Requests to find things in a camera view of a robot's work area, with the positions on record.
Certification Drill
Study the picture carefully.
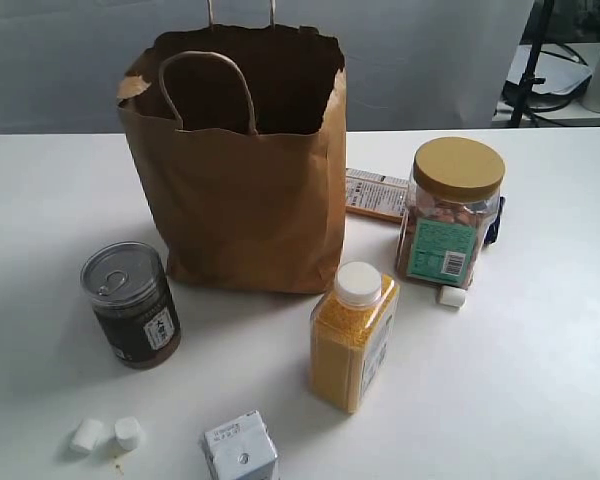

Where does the nut jar with gold lid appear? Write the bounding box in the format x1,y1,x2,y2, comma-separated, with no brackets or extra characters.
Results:
395,137,505,290

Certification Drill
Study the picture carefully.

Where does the white carton box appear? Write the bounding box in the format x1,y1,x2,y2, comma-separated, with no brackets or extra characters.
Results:
201,410,280,480

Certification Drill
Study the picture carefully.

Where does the black background cable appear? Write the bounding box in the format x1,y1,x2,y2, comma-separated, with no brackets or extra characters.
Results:
499,42,600,124

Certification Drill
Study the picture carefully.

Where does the dark jar with pull-tab lid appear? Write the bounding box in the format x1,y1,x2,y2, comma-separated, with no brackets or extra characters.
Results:
80,241,181,370

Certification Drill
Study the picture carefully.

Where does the yellow millet plastic bottle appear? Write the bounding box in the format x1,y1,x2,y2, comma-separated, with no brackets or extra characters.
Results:
310,261,400,414

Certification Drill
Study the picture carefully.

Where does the flat orange snack box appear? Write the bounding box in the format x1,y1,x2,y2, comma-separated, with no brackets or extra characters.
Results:
345,168,409,224

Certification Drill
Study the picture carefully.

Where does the blue packet behind jar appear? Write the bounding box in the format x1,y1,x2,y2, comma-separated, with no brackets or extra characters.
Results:
483,196,506,246

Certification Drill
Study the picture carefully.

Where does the left white marshmallow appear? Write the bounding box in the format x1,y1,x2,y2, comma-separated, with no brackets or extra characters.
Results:
69,418,104,455

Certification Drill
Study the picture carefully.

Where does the brown paper bag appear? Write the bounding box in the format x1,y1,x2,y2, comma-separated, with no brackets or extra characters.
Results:
117,21,347,294

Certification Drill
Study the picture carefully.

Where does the white marshmallow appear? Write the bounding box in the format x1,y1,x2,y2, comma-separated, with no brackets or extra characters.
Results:
69,418,104,455
114,416,143,452

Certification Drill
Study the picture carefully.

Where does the right white marshmallow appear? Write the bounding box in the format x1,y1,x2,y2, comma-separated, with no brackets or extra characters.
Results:
114,416,143,452

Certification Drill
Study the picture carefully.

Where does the marshmallow beside nut jar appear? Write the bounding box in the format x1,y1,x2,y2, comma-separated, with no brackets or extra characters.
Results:
436,285,467,309

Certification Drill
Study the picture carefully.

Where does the black tripod stand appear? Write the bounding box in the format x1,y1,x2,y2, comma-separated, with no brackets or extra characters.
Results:
502,0,555,128

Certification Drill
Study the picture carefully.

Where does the white backdrop cloth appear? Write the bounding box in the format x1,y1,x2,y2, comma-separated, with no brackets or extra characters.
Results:
0,1,532,133

